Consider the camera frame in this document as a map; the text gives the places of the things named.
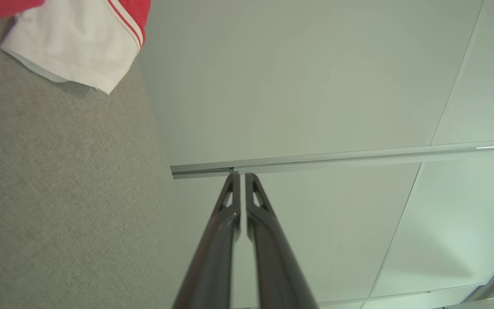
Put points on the red white Bulls jersey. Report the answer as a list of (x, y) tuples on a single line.
[(75, 43)]

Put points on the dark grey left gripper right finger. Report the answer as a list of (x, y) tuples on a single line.
[(279, 266)]

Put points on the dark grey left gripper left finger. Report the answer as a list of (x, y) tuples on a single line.
[(212, 257)]

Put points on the aluminium wall rail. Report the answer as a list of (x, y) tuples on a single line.
[(315, 159)]

